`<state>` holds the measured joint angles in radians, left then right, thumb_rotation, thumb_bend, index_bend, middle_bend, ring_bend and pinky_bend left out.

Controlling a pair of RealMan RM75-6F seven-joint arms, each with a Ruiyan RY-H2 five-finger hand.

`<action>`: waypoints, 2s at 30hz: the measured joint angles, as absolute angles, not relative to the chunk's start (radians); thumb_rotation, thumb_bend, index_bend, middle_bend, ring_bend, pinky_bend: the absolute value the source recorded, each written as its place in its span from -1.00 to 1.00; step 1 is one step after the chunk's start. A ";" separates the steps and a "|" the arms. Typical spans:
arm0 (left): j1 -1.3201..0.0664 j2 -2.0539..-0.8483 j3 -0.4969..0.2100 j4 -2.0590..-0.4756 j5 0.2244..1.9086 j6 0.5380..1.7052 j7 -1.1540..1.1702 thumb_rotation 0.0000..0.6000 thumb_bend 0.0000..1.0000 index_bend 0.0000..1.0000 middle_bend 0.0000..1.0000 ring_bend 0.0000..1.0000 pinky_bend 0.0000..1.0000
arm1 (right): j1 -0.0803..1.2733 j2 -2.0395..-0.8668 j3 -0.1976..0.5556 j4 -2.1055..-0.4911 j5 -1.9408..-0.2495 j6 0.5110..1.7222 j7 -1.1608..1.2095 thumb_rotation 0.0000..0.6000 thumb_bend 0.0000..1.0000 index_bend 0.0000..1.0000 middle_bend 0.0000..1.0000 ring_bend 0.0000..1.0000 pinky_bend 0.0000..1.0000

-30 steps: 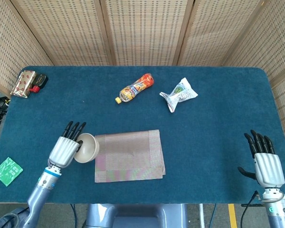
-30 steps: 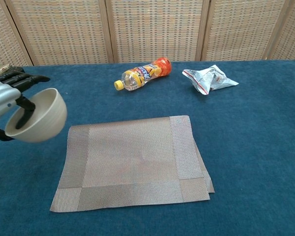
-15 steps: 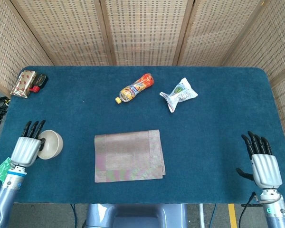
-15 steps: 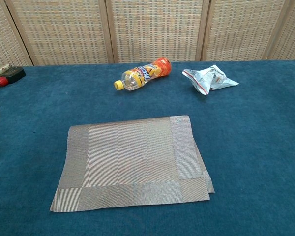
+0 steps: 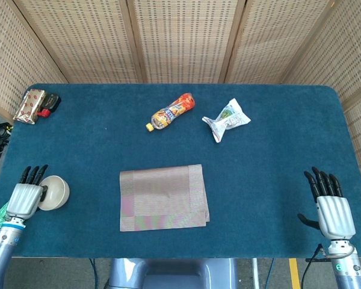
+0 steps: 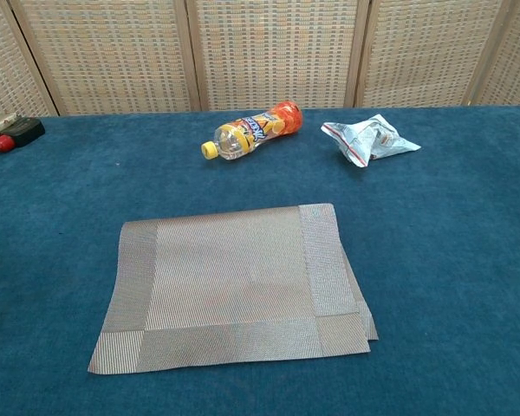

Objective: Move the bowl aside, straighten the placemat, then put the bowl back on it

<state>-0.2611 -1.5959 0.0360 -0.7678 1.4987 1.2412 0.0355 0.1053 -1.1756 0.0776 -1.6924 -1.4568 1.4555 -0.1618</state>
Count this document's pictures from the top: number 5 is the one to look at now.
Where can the blue carpet table cover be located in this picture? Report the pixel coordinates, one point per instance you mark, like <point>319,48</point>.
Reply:
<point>273,105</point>

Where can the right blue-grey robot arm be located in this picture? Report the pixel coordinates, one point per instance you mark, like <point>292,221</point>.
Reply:
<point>349,274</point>

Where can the plastic bottle orange label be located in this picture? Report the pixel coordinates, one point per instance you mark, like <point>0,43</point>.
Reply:
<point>171,111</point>

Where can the beige bowl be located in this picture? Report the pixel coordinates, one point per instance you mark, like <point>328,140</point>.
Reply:
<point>57,192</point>

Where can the blue-grey robot torso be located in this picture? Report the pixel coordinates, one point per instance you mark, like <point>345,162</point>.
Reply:
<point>174,274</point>

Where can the black box with red part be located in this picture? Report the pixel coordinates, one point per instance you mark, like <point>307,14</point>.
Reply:
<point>51,100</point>

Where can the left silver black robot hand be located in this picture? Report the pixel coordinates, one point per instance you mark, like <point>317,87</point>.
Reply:
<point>22,198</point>

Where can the brown woven placemat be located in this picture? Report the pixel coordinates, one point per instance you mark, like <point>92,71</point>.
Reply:
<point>165,198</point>

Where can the wicker folding screen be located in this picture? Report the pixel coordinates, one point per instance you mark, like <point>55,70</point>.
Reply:
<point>183,39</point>

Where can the gold foil packet red prints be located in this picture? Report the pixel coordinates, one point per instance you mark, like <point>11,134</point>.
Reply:
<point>28,106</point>

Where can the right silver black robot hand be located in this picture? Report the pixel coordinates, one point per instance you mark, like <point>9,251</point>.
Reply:
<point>334,215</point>

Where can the crumpled white snack bag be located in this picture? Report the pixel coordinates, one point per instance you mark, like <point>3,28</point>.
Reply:
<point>228,119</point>

